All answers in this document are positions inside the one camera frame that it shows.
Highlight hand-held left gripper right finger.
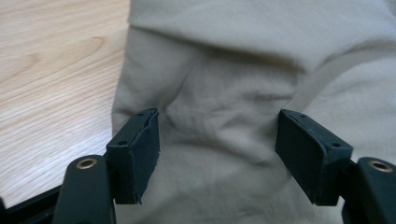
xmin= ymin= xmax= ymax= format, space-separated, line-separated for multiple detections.
xmin=275 ymin=108 xmax=355 ymax=207

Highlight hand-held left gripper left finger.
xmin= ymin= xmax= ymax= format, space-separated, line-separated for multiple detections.
xmin=106 ymin=107 xmax=161 ymax=205

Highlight beige pants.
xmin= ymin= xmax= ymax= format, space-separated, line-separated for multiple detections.
xmin=111 ymin=0 xmax=396 ymax=224

